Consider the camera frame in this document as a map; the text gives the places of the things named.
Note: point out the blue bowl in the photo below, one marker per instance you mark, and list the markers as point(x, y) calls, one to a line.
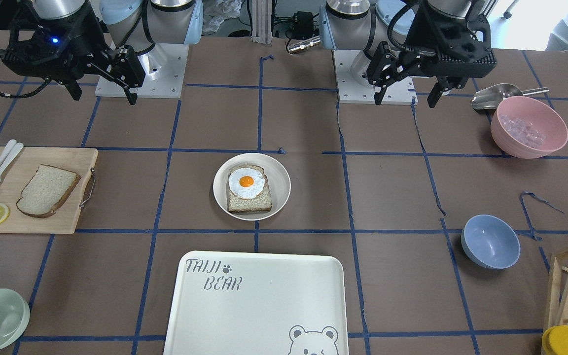
point(490, 242)

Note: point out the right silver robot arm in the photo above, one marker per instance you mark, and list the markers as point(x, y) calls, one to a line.
point(138, 48)

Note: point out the aluminium frame post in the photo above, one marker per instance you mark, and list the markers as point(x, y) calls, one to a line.
point(262, 20)

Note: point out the bread slice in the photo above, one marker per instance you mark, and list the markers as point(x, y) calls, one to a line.
point(47, 191)
point(262, 203)

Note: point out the cream round plate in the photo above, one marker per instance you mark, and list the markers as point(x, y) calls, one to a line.
point(278, 178)

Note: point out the pink bowl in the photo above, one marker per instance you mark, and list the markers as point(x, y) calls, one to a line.
point(544, 119)

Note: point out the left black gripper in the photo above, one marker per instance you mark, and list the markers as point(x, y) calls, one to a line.
point(411, 43)

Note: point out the cream bear tray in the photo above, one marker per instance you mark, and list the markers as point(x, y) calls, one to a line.
point(253, 303)

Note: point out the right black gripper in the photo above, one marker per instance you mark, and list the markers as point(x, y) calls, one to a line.
point(97, 45)

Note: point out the yellow cup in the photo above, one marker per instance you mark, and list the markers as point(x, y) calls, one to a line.
point(555, 340)

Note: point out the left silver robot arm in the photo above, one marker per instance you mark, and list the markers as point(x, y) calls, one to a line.
point(360, 25)

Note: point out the clear ice cubes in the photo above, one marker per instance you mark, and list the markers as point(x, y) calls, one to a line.
point(522, 131)

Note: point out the wooden cutting board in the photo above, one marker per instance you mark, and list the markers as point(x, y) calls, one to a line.
point(22, 169)

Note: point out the fried egg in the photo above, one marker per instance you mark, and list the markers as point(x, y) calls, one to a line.
point(246, 183)

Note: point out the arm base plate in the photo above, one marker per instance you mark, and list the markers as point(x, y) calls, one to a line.
point(353, 87)
point(165, 66)

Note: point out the bread slice on plate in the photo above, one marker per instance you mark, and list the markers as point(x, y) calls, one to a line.
point(262, 203)

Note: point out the metal scoop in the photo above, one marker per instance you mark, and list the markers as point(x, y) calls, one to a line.
point(491, 97)

